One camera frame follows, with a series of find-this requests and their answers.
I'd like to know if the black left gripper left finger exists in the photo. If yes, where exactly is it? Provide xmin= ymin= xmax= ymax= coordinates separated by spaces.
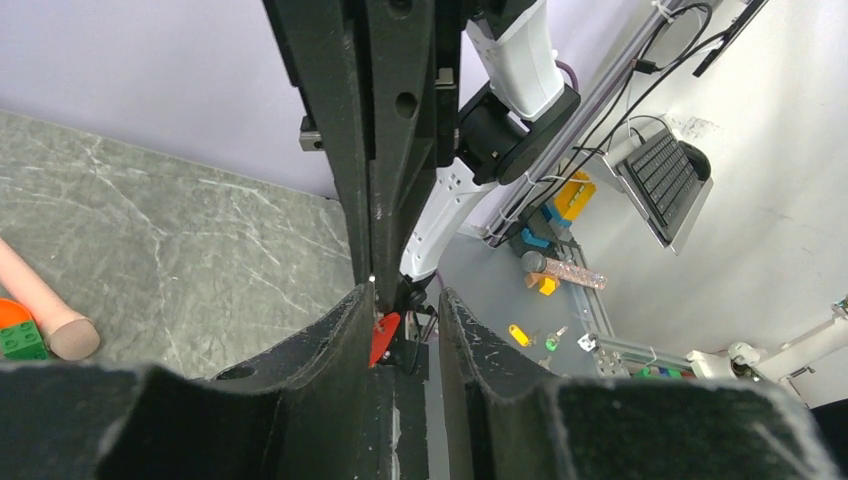
xmin=1 ymin=283 xmax=379 ymax=479

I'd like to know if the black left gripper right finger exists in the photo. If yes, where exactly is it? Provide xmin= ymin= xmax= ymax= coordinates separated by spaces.
xmin=439 ymin=289 xmax=842 ymax=479

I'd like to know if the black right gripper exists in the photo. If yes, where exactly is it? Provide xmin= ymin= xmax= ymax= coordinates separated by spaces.
xmin=263 ymin=1 xmax=504 ymax=312

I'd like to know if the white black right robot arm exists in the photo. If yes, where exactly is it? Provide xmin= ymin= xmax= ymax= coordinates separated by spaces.
xmin=264 ymin=1 xmax=580 ymax=313

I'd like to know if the beige toy microphone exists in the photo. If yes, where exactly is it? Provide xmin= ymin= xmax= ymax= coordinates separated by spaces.
xmin=1 ymin=240 xmax=101 ymax=361

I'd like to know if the colourful brick block stack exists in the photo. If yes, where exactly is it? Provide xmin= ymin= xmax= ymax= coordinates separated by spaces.
xmin=1 ymin=320 xmax=49 ymax=361

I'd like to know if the black keyboard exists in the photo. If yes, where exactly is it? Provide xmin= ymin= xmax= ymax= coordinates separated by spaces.
xmin=613 ymin=127 xmax=714 ymax=254

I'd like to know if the orange horseshoe toy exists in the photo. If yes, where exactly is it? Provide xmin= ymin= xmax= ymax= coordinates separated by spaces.
xmin=0 ymin=298 xmax=33 ymax=329

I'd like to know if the computer monitor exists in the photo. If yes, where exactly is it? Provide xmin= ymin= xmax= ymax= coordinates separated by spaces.
xmin=692 ymin=0 xmax=768 ymax=78

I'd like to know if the aluminium frame post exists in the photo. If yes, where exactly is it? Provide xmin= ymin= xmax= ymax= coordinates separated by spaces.
xmin=481 ymin=1 xmax=690 ymax=248

